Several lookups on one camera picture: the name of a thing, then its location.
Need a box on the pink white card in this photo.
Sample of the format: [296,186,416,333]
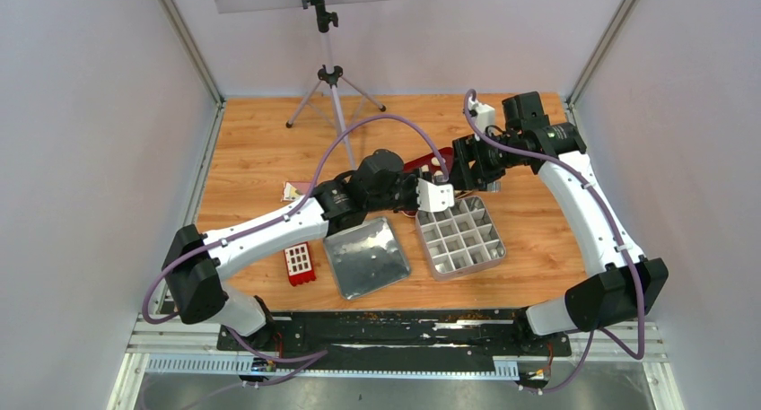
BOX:
[281,180,311,202]

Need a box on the red lacquer tray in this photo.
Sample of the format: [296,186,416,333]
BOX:
[403,147,454,184]

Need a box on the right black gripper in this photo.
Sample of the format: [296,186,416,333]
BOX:
[447,130,526,190]

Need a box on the grey tripod stand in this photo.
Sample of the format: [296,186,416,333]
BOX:
[285,0,387,135]

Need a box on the silver tin lid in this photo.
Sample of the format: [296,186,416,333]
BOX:
[323,217,411,301]

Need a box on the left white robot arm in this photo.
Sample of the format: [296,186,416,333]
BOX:
[162,150,433,350]

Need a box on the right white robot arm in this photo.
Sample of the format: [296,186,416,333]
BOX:
[450,90,669,354]

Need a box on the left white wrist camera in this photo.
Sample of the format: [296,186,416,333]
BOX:
[416,179,455,213]

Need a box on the silver compartment tin box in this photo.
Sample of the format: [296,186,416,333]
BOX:
[415,196,507,282]

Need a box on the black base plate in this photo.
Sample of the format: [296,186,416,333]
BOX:
[216,307,573,373]

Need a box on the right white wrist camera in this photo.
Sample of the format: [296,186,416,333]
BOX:
[465,97,495,132]

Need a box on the red small box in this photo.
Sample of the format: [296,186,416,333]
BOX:
[283,242,317,286]

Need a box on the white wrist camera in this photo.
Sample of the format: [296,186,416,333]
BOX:
[465,97,495,132]
[416,179,455,213]

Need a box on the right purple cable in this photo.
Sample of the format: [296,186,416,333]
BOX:
[462,88,647,361]

